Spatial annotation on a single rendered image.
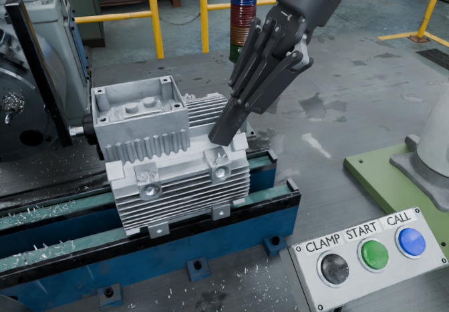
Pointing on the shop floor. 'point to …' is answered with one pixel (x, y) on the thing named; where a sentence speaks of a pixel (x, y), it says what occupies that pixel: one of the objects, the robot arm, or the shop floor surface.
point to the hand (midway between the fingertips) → (229, 122)
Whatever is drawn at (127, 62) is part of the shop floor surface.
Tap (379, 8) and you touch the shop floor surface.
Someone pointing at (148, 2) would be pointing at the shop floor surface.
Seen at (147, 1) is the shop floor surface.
